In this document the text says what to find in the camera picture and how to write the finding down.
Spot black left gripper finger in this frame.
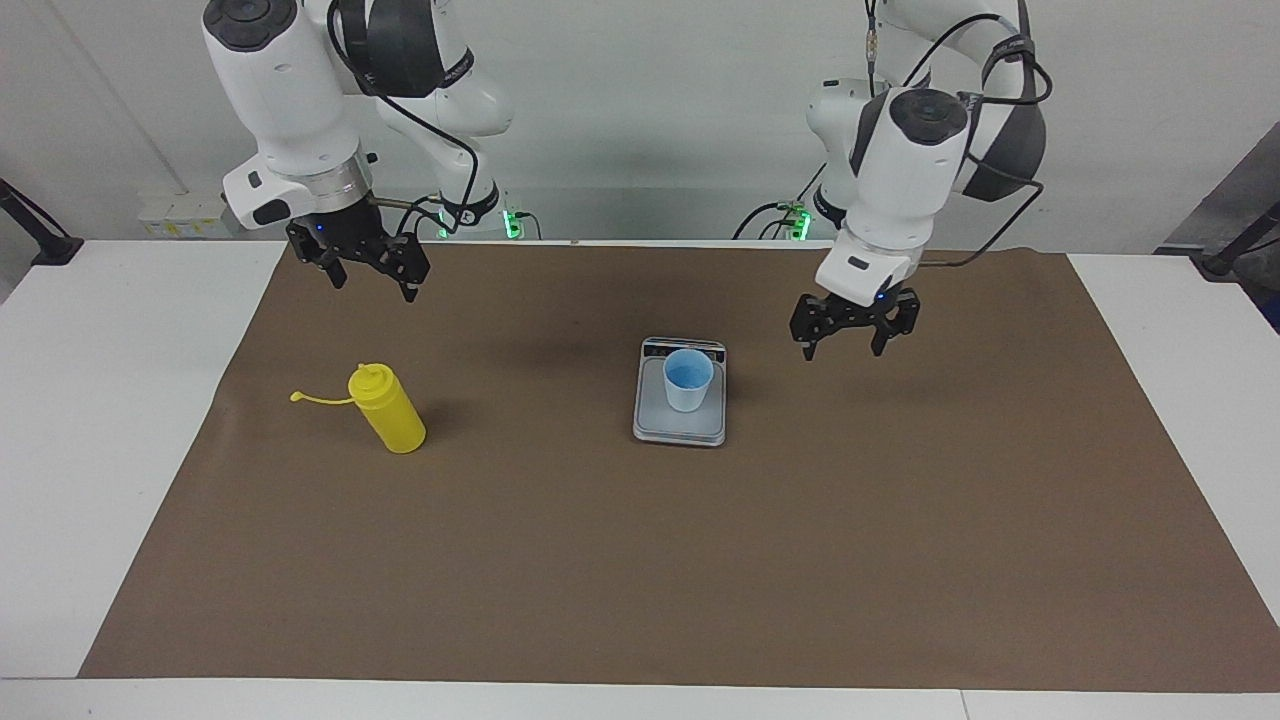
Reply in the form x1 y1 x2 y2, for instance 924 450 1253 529
872 290 921 358
790 296 833 361

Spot light blue plastic cup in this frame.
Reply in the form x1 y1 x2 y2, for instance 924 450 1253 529
663 348 716 413

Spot yellow squeeze bottle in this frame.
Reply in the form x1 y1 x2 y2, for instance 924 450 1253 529
290 363 427 455

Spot silver digital kitchen scale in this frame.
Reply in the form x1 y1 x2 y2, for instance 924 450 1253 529
632 337 728 448

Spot black stand clamp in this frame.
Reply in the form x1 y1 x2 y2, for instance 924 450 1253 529
1195 200 1280 278
0 178 83 266

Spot brown paper mat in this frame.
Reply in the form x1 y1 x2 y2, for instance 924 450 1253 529
78 240 1280 693

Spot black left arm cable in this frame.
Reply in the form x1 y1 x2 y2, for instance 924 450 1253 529
865 0 1046 269

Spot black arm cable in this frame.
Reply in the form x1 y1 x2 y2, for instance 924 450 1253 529
328 0 481 241
865 0 1046 269

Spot black base cable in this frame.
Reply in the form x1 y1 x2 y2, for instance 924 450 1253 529
733 155 831 241

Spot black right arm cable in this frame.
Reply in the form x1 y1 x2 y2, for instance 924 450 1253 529
328 0 481 241

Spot white wall socket strip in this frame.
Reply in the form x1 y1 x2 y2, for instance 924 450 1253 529
138 193 233 239

